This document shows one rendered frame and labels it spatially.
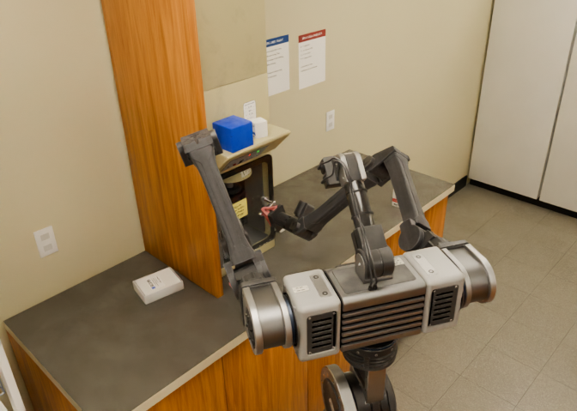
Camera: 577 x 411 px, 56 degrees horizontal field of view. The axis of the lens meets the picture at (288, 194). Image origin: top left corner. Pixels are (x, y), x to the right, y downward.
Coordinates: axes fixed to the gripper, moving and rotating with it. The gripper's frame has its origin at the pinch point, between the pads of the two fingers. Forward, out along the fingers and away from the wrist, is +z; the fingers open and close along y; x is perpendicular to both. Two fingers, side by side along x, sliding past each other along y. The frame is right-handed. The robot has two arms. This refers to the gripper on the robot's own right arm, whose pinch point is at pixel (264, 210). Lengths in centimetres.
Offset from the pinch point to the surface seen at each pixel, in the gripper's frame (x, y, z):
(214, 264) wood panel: 30.8, 0.5, -4.2
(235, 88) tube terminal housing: -9, 50, 5
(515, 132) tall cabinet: -259, -142, 19
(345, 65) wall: -114, -8, 51
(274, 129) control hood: -15.9, 29.2, -0.6
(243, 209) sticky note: 6.4, 4.1, 3.9
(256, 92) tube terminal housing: -17.6, 43.3, 5.6
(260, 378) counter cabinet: 41, -46, -22
